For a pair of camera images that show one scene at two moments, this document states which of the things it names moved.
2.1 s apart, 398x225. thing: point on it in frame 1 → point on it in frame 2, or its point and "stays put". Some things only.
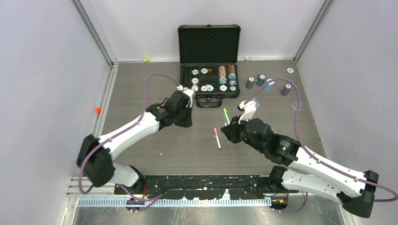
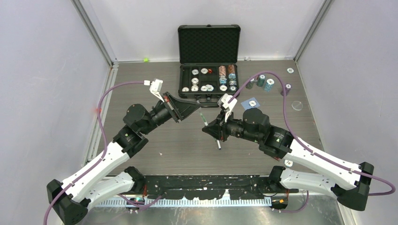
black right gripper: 231,131 → 218,129
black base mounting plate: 205,187 stays put
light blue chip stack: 268,86 stays put
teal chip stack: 261,79 stays put
